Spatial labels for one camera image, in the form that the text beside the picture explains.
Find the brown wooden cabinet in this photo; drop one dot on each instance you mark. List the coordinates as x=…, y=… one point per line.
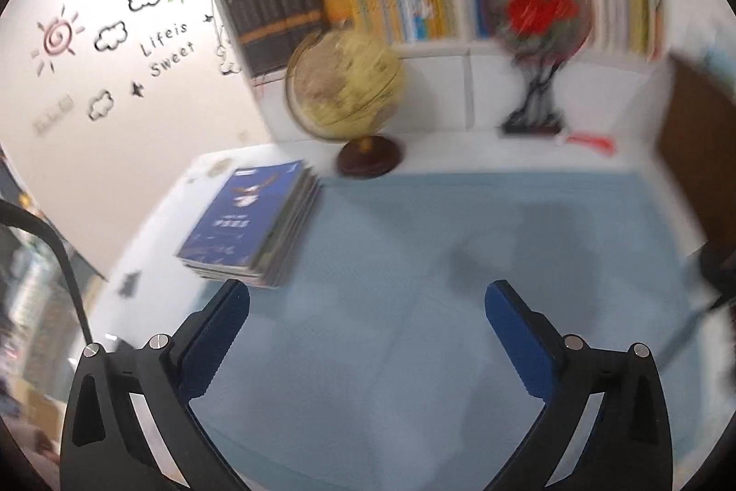
x=701, y=134

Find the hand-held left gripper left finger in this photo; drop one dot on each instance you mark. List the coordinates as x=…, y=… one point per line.
x=218, y=335

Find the round decorative fan on stand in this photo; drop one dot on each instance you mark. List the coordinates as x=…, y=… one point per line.
x=537, y=13

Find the antique yellow desk globe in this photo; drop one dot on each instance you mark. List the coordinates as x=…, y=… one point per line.
x=345, y=82

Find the small black bird wall decal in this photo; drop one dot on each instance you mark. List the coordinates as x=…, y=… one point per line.
x=136, y=89

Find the row of dark hardcover books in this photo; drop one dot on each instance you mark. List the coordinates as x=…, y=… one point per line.
x=270, y=19

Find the sun wall decal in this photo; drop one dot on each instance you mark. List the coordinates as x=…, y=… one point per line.
x=57, y=39

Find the stack of assorted books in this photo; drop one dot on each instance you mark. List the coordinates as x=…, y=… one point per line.
x=247, y=215

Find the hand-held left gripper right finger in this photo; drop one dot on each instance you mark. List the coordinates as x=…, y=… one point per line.
x=517, y=341

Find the red tassel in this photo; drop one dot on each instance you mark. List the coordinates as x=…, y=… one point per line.
x=592, y=142

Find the light blue quilted mat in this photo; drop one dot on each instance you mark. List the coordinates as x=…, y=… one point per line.
x=402, y=266

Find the black lettering wall decal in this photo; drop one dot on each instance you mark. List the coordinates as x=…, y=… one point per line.
x=167, y=51

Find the white wall socket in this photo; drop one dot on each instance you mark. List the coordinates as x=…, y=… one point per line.
x=54, y=114

